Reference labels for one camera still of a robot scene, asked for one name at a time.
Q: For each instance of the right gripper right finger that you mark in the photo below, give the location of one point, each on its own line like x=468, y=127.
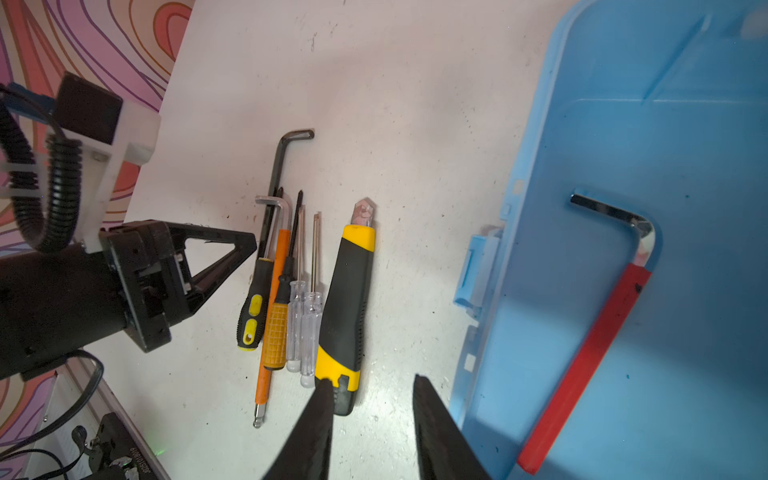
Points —
x=442, y=450

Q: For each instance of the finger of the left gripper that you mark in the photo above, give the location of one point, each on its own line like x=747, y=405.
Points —
x=202, y=285

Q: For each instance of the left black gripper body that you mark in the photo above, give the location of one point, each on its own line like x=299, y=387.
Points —
x=149, y=260

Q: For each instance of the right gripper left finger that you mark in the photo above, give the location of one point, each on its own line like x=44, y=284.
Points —
x=306, y=452

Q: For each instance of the orange handled hex key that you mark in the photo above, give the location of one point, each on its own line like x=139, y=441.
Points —
x=282, y=220

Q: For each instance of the red handled hex key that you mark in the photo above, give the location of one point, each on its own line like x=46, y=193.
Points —
x=600, y=337

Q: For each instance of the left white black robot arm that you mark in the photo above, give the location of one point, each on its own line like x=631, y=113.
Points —
x=55, y=304

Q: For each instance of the black yellow screwdriver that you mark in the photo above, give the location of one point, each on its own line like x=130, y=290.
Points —
x=253, y=314

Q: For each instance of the yellow black utility knife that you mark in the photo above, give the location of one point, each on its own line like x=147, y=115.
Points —
x=340, y=347

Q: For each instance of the black hex key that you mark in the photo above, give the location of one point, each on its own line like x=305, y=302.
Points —
x=286, y=139

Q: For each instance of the clear handled screwdriver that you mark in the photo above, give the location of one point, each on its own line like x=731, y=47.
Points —
x=297, y=293
x=313, y=306

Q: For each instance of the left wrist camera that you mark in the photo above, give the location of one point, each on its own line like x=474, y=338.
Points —
x=112, y=131

